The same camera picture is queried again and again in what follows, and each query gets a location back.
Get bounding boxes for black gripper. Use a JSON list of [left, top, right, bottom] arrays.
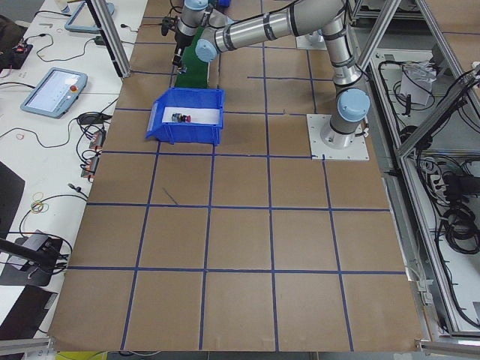
[[172, 32, 188, 73]]

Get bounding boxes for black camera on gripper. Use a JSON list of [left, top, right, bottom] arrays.
[[160, 16, 179, 37]]

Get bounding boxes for white foam pad left bin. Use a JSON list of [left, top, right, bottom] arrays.
[[161, 106, 221, 125]]

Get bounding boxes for blue bin beside arm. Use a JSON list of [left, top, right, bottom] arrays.
[[145, 87, 225, 146], [217, 0, 231, 8]]

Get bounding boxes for teach pendant near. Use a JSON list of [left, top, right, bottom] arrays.
[[20, 67, 89, 119]]

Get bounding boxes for teach pendant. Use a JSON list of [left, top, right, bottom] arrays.
[[64, 1, 100, 35], [20, 67, 89, 119]]

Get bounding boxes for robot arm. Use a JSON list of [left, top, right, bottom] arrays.
[[309, 29, 324, 44], [172, 1, 371, 136]]

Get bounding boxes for green conveyor belt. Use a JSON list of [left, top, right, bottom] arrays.
[[175, 0, 218, 89]]

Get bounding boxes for teach pendant far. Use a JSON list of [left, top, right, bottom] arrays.
[[64, 1, 100, 35]]

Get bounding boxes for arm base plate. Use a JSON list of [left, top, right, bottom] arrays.
[[306, 114, 370, 161], [295, 34, 326, 51]]

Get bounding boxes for red emergency stop button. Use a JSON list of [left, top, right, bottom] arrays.
[[172, 112, 191, 123]]

